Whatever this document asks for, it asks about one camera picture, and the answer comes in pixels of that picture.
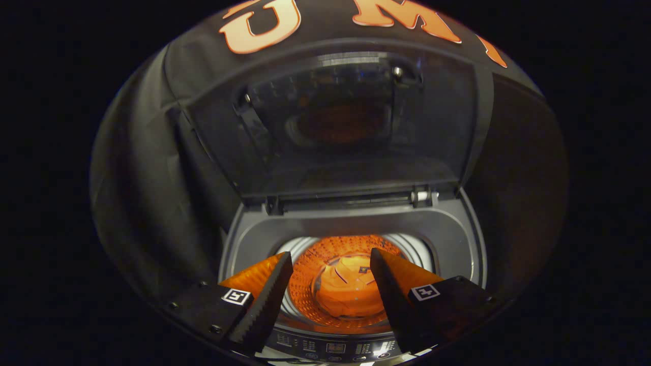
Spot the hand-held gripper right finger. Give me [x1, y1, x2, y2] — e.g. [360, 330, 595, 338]
[369, 248, 498, 353]

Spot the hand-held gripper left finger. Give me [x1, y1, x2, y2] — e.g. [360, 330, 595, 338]
[164, 252, 294, 355]

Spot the yellow polo shirt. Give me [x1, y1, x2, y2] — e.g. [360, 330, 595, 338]
[314, 254, 387, 319]

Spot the grey washing machine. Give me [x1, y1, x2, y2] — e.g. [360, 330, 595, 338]
[218, 186, 489, 364]

